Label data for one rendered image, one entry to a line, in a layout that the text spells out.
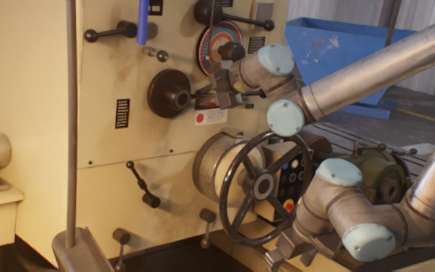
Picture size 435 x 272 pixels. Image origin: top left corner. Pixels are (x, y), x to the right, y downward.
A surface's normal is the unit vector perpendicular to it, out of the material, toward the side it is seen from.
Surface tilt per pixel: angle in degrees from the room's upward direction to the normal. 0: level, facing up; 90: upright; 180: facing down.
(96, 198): 90
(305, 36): 90
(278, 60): 54
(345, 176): 19
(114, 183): 90
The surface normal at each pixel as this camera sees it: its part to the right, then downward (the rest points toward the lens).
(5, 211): 0.64, 0.30
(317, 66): -0.37, 0.24
